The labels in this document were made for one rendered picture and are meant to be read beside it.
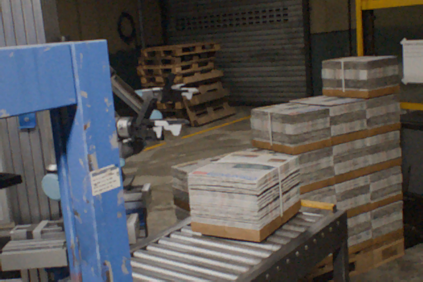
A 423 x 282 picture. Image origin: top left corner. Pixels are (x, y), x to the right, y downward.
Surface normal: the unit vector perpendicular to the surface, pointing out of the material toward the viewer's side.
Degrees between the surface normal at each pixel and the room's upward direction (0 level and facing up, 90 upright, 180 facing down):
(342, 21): 90
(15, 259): 90
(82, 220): 90
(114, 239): 90
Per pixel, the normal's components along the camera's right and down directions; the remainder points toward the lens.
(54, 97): 0.80, 0.04
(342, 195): 0.54, 0.09
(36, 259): 0.00, 0.17
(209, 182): -0.51, 0.18
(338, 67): -0.83, 0.16
